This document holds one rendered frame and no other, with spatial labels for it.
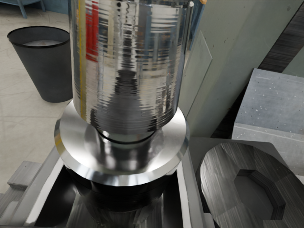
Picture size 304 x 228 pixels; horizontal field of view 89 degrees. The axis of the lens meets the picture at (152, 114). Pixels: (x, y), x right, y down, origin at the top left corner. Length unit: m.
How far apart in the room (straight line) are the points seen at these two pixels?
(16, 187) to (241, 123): 0.52
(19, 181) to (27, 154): 1.24
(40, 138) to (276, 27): 1.66
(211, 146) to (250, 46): 0.32
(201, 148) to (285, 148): 0.43
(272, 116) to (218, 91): 0.15
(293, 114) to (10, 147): 1.77
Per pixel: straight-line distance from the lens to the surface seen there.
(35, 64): 1.72
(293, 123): 0.58
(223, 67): 0.46
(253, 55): 0.46
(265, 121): 0.53
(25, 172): 0.38
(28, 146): 1.67
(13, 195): 0.39
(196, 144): 0.16
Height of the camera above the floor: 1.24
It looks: 44 degrees down
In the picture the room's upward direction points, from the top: 12 degrees clockwise
